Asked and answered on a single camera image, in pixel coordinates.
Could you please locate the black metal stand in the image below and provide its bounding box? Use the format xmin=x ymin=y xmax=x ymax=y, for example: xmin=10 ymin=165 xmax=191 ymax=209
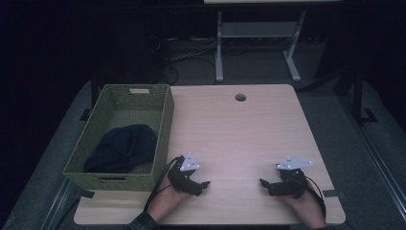
xmin=350 ymin=67 xmax=379 ymax=127

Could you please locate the person's left hand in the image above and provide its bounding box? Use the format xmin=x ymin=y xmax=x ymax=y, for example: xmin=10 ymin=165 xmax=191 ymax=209
xmin=147 ymin=177 xmax=192 ymax=223

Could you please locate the black tape strip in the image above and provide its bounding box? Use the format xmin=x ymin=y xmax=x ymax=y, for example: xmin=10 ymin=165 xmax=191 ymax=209
xmin=78 ymin=189 xmax=96 ymax=200

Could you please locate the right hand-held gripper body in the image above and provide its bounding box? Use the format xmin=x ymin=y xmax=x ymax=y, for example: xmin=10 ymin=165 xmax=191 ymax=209
xmin=271 ymin=155 xmax=315 ymax=199

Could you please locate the white metal frame desk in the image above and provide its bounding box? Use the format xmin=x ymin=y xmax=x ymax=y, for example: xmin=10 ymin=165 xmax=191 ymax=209
xmin=203 ymin=0 xmax=343 ymax=83

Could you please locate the person's right hand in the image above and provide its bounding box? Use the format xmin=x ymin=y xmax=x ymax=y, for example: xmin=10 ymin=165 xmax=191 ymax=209
xmin=281 ymin=186 xmax=328 ymax=229

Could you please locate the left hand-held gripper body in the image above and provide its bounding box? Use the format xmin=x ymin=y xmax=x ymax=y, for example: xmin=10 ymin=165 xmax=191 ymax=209
xmin=167 ymin=151 xmax=201 ymax=194

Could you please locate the metal floor rail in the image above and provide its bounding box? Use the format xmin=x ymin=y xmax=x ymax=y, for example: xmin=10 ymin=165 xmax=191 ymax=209
xmin=338 ymin=95 xmax=406 ymax=222
xmin=39 ymin=176 xmax=81 ymax=230

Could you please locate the green woven basket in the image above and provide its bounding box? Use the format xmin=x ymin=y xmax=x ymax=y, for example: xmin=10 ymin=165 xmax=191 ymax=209
xmin=62 ymin=83 xmax=175 ymax=193

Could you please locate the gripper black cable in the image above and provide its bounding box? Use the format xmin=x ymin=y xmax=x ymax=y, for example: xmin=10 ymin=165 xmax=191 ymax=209
xmin=143 ymin=155 xmax=184 ymax=213
xmin=302 ymin=174 xmax=327 ymax=219

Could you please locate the black floor cable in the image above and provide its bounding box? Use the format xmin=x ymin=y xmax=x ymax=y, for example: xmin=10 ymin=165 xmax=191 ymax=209
xmin=163 ymin=58 xmax=180 ymax=86

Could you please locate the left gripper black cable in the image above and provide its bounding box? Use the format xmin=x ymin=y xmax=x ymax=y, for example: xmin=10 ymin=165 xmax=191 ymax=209
xmin=143 ymin=155 xmax=184 ymax=213

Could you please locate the grey tape strip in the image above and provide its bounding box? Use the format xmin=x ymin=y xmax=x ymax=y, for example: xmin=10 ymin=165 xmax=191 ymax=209
xmin=322 ymin=189 xmax=347 ymax=199

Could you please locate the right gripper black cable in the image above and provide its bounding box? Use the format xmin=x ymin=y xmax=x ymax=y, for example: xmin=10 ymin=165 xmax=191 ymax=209
xmin=302 ymin=174 xmax=327 ymax=219

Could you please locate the dark navy garment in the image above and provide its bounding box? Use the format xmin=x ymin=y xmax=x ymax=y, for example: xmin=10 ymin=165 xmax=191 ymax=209
xmin=82 ymin=124 xmax=159 ymax=174

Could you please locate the grey floor cable bundle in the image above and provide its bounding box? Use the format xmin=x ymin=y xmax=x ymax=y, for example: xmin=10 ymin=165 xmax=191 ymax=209
xmin=168 ymin=37 xmax=218 ymax=63

